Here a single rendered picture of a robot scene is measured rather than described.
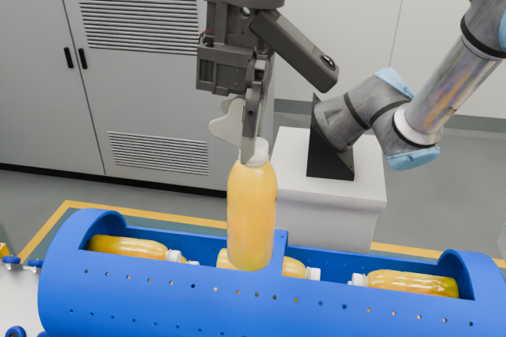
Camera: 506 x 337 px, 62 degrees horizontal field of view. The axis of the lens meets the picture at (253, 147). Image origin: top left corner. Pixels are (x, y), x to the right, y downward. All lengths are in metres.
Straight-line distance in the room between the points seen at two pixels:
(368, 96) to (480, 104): 2.83
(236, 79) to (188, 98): 1.98
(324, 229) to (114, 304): 0.60
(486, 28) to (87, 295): 0.84
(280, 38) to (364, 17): 3.01
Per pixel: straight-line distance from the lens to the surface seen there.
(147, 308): 0.86
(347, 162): 1.16
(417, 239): 2.76
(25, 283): 1.33
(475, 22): 0.80
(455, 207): 3.08
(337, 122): 1.11
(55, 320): 0.97
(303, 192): 1.12
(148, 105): 2.58
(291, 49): 0.47
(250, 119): 0.48
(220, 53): 0.48
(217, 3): 0.48
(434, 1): 3.49
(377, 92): 1.09
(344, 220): 1.19
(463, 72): 0.86
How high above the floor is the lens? 1.86
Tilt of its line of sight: 34 degrees down
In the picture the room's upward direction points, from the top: straight up
